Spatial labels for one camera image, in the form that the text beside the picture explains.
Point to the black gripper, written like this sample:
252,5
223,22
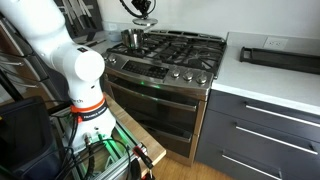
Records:
141,4

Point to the glass lid with knob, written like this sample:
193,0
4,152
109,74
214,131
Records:
145,22

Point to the stainless steel pot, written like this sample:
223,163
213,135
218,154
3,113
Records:
132,40

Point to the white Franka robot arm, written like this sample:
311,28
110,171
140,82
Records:
76,63

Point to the light blue bowl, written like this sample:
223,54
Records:
115,36

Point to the black knife rack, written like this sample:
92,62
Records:
90,16

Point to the steel range knob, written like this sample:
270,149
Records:
188,75
175,73
112,59
201,78

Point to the stainless steel gas range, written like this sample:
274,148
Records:
150,110

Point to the dark grey drawer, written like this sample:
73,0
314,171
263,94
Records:
213,163
230,101
220,133

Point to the wooden mounting board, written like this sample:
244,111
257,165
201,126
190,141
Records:
146,140

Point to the dark side cabinet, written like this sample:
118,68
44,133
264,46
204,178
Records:
20,70

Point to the black flat tray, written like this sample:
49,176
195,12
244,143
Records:
280,60

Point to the red black clamp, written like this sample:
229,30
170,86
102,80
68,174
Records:
144,158

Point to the black plastic bin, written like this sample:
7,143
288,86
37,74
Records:
23,140

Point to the white wall outlet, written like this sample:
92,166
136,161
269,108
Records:
275,43
112,26

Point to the aluminium profile frame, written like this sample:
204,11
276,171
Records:
115,168

